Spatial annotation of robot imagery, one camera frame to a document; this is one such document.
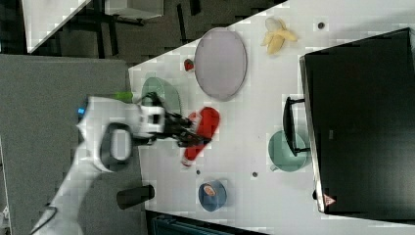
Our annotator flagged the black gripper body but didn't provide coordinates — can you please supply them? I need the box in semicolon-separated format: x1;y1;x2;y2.
162;113;193;137

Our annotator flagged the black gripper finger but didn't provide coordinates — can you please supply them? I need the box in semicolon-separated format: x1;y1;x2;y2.
176;129;211;147

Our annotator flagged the red ketchup bottle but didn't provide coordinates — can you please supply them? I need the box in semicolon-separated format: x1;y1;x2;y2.
181;107;220;166

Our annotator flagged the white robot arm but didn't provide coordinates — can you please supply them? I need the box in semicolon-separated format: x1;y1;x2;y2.
30;92;211;235

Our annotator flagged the green perforated colander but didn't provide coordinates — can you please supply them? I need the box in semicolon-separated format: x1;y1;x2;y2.
142;77;182;114

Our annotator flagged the green bell pepper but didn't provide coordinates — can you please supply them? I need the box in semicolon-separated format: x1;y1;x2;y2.
114;92;133;102

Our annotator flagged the orange item in bowl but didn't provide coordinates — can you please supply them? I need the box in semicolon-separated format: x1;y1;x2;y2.
204;184;216;197

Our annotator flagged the small red strawberry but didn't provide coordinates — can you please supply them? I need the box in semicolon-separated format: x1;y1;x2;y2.
184;59;194;71

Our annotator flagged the blue small bowl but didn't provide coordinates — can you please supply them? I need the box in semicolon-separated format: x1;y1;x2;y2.
198;180;227;212

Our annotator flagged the lilac round plate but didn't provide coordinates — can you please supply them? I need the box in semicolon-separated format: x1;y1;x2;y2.
194;27;248;101

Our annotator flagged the black cylindrical cup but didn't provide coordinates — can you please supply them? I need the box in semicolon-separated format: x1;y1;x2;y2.
116;185;155;210

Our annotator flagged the green mug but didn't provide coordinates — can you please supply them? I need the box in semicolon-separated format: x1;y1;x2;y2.
268;130;307;172

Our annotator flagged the peeled banana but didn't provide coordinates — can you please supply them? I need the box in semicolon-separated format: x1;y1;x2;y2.
261;18;298;55

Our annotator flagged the white side table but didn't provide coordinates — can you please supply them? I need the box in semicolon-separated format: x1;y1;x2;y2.
22;0;92;53

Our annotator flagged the blue metal frame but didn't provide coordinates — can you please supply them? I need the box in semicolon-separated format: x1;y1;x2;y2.
146;211;235;235

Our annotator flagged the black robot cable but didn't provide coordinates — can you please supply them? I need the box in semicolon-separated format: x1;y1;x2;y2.
28;205;58;235

